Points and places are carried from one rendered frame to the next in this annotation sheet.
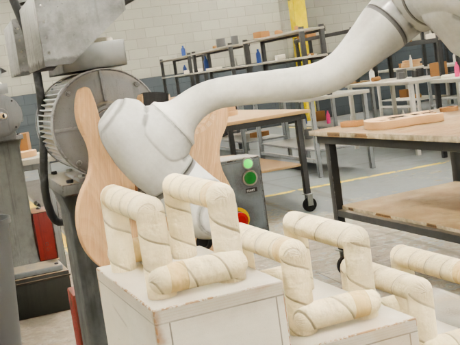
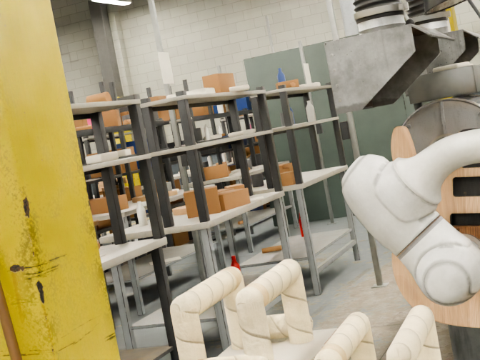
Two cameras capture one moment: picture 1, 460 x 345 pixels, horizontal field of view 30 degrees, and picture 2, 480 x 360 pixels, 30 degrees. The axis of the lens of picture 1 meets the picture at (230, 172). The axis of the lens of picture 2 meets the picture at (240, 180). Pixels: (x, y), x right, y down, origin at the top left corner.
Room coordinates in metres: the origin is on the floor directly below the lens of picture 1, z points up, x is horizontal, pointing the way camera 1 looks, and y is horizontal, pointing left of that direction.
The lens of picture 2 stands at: (0.18, -0.65, 1.39)
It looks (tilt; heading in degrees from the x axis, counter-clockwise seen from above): 3 degrees down; 40
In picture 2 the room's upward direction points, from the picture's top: 11 degrees counter-clockwise
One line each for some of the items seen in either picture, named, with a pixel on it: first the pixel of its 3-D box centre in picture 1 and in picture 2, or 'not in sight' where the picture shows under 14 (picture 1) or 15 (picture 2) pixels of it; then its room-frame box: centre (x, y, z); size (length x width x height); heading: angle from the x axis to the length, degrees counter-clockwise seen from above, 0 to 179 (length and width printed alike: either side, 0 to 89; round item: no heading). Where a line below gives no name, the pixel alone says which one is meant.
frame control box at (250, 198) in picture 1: (211, 209); not in sight; (2.14, 0.06, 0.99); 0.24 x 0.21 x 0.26; 18
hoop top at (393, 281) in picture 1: (382, 278); not in sight; (1.10, -0.18, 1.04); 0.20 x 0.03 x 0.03; 20
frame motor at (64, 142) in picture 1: (97, 122); (464, 149); (2.15, 0.31, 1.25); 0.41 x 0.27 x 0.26; 18
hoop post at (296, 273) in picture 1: (298, 292); not in sight; (0.97, -0.06, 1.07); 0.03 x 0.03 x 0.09
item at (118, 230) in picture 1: (118, 233); (237, 312); (1.07, 0.15, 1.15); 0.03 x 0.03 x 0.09
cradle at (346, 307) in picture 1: (337, 309); not in sight; (0.97, -0.10, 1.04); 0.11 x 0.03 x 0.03; 112
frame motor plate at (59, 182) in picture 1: (98, 176); not in sight; (2.21, 0.34, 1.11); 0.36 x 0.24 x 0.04; 18
